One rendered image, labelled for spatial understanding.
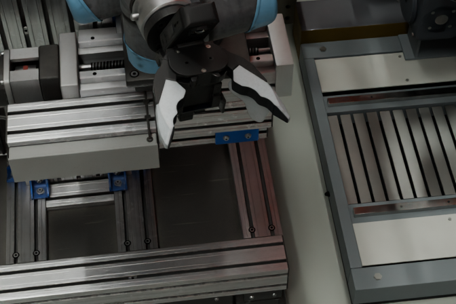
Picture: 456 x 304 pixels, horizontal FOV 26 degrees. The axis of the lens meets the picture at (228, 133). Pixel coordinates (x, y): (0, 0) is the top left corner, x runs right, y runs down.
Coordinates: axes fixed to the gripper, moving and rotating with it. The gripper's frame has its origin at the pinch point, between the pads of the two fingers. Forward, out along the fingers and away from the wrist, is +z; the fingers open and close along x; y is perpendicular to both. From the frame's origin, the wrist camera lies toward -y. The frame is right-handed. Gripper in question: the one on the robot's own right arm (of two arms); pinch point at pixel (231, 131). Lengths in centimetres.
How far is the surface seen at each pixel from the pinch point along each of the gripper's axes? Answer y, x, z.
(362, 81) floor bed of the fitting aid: 105, -90, -89
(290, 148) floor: 116, -66, -80
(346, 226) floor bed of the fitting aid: 108, -65, -48
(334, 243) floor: 116, -64, -49
